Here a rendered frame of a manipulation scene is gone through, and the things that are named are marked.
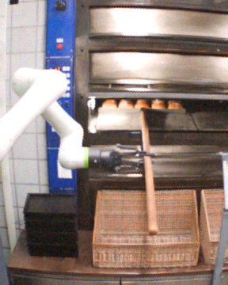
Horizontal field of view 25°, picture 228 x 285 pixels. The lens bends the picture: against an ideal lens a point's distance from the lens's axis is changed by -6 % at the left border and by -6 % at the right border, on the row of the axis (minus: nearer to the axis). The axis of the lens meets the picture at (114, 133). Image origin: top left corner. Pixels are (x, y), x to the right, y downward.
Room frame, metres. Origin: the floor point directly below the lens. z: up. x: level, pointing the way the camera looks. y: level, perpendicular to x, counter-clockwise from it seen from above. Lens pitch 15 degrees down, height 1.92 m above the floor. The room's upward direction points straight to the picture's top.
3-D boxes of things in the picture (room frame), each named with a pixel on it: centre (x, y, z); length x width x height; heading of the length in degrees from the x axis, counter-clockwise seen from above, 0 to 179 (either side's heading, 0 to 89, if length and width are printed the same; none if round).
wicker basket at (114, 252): (2.58, -0.17, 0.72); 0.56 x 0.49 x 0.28; 87
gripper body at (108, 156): (2.34, 0.01, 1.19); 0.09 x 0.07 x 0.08; 88
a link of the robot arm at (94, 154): (2.35, 0.08, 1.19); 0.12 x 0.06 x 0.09; 178
